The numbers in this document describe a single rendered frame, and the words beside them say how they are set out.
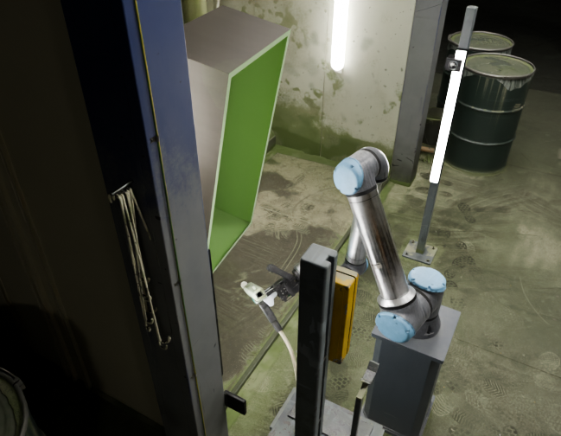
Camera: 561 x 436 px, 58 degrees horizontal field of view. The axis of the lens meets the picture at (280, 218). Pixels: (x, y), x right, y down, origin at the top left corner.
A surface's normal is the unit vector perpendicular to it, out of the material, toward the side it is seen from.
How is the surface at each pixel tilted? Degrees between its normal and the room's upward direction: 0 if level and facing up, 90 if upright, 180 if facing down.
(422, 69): 90
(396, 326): 95
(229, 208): 90
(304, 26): 90
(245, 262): 0
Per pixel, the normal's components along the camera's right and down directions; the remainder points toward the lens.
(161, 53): 0.88, 0.29
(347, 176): -0.69, 0.33
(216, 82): -0.39, 0.55
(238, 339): 0.00, -0.81
